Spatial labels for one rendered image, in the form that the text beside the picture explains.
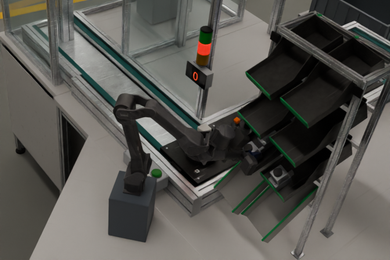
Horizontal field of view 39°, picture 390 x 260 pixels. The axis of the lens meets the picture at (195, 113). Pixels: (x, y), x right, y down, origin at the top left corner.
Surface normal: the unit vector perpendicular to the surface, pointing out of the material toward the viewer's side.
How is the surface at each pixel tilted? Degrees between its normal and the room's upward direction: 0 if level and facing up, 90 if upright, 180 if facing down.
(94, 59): 0
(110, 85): 0
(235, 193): 45
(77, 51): 0
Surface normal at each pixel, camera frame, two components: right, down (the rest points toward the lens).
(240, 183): -0.53, -0.37
